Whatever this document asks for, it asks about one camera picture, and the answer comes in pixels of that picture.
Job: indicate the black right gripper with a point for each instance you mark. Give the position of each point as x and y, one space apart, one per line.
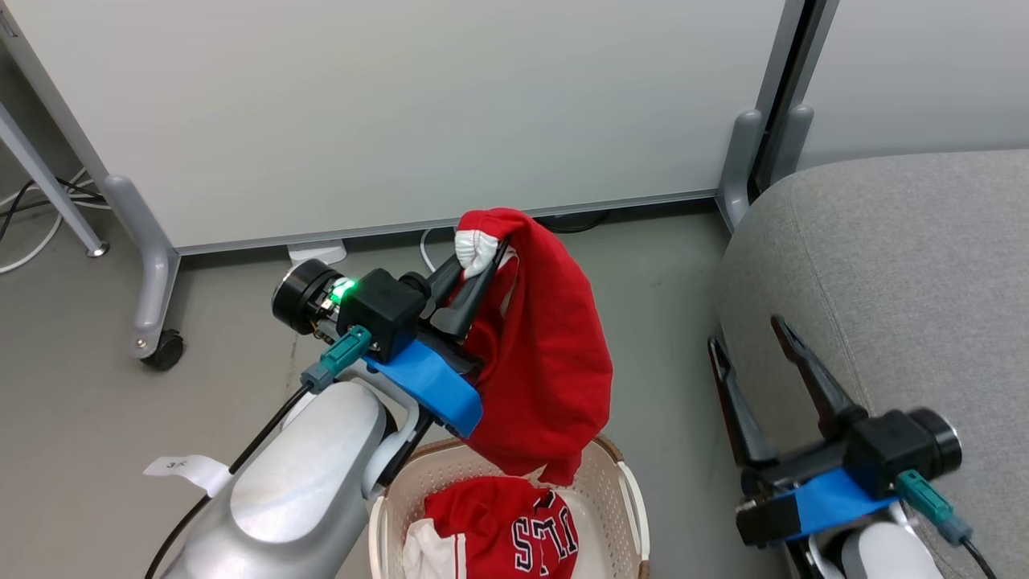
876 450

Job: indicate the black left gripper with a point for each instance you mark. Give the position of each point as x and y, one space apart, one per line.
386 310

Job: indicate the red shirt white cuff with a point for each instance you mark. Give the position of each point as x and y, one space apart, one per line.
547 346

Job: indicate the red white lettered jersey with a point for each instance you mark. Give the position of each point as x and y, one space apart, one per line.
498 523

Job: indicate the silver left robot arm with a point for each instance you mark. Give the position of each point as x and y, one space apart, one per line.
297 482

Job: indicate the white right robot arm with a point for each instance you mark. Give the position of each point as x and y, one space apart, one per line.
884 555

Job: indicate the cream plastic laundry basket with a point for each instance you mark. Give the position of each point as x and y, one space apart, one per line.
611 507

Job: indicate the white power strip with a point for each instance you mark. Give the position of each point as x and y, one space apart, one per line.
317 251

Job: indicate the grey fabric sofa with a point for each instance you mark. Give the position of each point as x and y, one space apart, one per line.
900 281

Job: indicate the large white partition panel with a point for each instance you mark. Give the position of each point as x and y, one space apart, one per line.
402 104

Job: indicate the grey partition leg with caster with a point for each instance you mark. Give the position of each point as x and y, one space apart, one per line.
153 265

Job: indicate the white paper label tag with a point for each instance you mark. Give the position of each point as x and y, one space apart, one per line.
193 470

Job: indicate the grey metal table leg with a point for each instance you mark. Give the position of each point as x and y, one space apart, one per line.
48 181

